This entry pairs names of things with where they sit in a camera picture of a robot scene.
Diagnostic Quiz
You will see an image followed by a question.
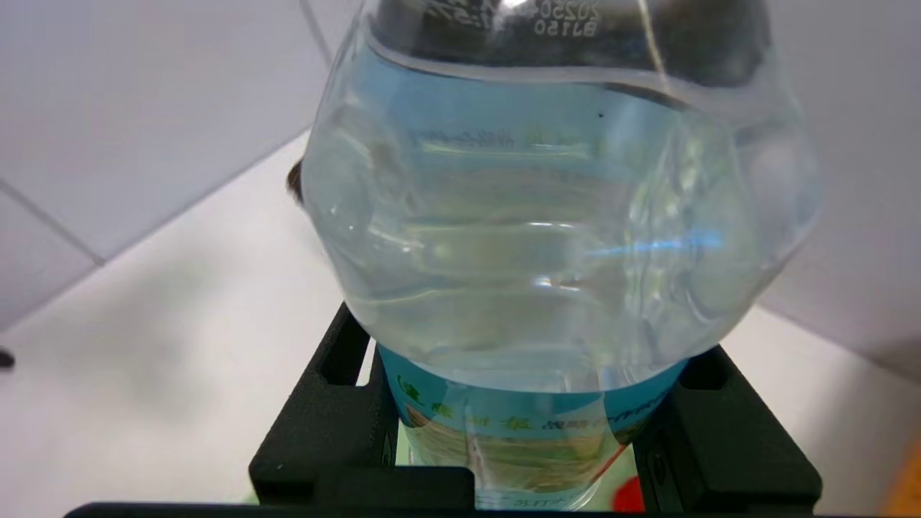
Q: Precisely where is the water bottle with blue cap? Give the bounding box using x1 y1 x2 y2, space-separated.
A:
299 0 825 513

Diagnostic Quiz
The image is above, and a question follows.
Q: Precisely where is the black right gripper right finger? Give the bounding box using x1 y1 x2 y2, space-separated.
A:
632 345 823 514

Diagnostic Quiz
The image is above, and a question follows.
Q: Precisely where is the red rubber duck toy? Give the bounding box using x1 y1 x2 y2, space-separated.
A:
610 475 645 513

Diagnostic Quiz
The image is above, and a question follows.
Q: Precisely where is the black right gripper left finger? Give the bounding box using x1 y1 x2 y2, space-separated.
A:
249 302 477 506

